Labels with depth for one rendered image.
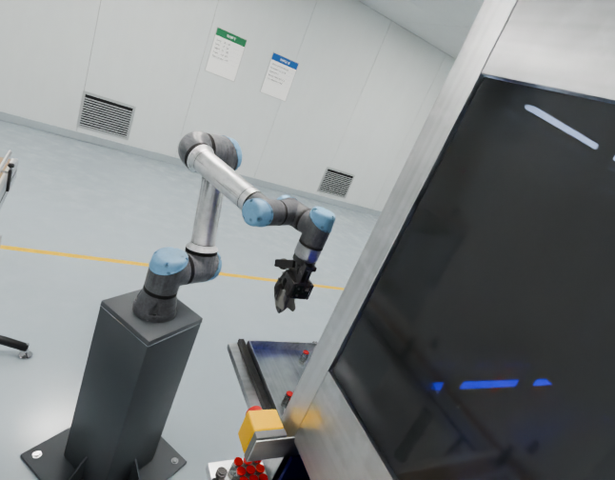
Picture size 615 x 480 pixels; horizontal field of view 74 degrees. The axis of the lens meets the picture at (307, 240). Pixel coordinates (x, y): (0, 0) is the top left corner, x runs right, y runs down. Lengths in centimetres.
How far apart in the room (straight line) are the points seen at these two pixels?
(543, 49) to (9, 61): 562
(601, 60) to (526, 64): 9
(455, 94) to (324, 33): 571
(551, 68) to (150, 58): 541
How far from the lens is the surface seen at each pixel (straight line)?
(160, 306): 148
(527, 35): 69
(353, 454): 80
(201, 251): 148
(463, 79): 72
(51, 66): 585
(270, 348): 139
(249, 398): 121
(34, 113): 598
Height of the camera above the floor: 169
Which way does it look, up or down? 20 degrees down
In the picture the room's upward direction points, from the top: 23 degrees clockwise
